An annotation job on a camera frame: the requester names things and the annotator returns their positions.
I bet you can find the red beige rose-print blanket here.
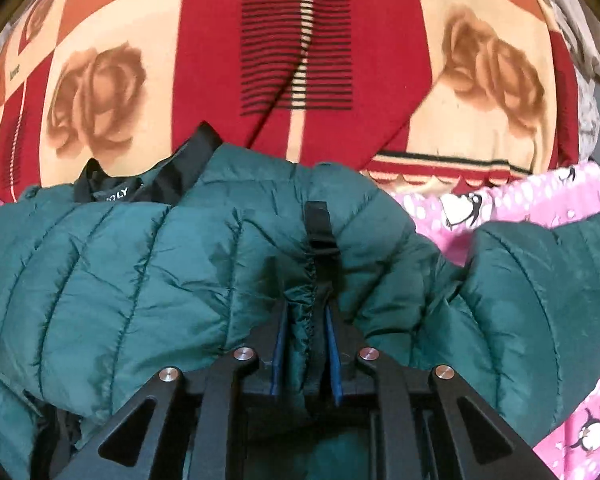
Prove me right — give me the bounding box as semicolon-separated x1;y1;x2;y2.
0;0;582;206

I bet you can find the grey patterned cloth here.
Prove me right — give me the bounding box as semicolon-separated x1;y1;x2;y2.
522;0;600;163

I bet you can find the pink penguin-print blanket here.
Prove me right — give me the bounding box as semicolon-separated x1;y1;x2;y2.
0;160;600;480

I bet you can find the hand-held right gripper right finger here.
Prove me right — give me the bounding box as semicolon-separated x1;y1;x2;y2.
324;304;557;480

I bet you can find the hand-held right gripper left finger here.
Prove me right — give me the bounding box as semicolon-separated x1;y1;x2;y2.
50;301;289;480

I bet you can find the green puffer jacket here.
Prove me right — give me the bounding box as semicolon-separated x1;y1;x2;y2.
0;121;600;480

